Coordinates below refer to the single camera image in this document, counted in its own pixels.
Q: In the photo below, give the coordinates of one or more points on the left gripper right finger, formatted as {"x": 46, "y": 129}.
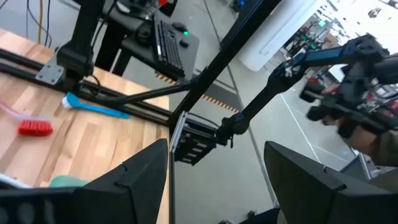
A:
{"x": 311, "y": 193}

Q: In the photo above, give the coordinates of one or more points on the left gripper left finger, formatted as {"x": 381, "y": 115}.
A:
{"x": 130, "y": 193}

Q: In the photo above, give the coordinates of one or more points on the translucent teal plastic bin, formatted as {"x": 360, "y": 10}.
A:
{"x": 66, "y": 181}

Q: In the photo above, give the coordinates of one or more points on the sky blue dish brush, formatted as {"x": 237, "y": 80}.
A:
{"x": 93, "y": 107}

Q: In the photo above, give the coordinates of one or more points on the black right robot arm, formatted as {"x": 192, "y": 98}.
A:
{"x": 81, "y": 37}

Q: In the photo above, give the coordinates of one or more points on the black power strip box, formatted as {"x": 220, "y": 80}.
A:
{"x": 194, "y": 140}

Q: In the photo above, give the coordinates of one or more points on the person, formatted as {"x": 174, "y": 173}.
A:
{"x": 385, "y": 149}

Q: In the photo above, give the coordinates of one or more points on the black computer keyboard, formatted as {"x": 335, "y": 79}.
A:
{"x": 169, "y": 46}

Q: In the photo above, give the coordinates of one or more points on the black computer mouse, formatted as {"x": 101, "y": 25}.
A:
{"x": 179, "y": 26}

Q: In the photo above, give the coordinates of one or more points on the black table rail frame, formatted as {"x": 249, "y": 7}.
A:
{"x": 124, "y": 107}

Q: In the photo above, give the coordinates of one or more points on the black overhead rig frame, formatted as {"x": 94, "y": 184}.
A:
{"x": 224, "y": 59}

